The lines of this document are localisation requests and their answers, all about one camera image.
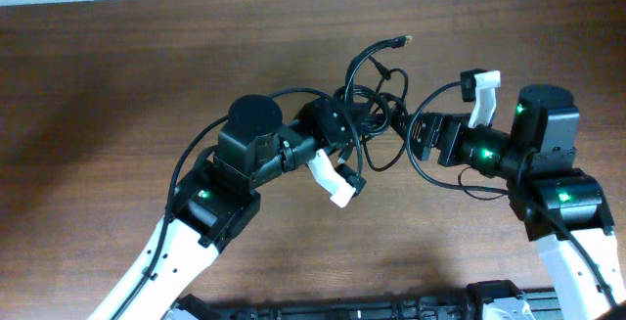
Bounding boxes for camera black cable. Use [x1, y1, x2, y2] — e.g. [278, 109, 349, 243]
[110, 87, 338, 320]
[405, 80, 617, 309]

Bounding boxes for right camera black cable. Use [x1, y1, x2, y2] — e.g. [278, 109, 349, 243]
[405, 80, 617, 309]

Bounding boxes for left camera black cable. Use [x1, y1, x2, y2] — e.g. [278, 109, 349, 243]
[110, 87, 338, 320]

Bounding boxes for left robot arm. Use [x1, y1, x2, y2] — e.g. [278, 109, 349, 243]
[91, 95, 365, 319]

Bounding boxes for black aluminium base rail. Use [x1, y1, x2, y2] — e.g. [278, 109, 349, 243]
[165, 280, 563, 320]

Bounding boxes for black usb cables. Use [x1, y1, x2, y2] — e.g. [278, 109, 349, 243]
[332, 34, 415, 179]

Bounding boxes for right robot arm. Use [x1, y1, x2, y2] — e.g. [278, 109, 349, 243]
[392, 85, 625, 319]

